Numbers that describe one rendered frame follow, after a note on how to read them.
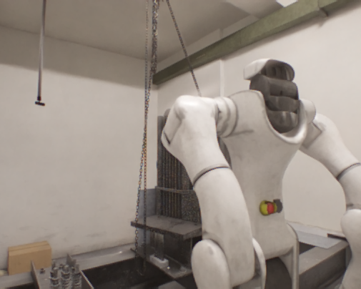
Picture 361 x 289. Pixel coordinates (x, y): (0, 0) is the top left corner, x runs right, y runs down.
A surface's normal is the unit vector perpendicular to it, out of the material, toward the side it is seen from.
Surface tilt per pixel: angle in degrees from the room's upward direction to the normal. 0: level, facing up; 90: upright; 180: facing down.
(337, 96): 90
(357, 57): 90
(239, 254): 86
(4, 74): 90
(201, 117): 63
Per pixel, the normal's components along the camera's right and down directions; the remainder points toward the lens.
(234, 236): 0.33, -0.25
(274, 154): -0.15, 0.48
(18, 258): 0.62, -0.04
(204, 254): -0.85, -0.19
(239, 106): -0.77, -0.05
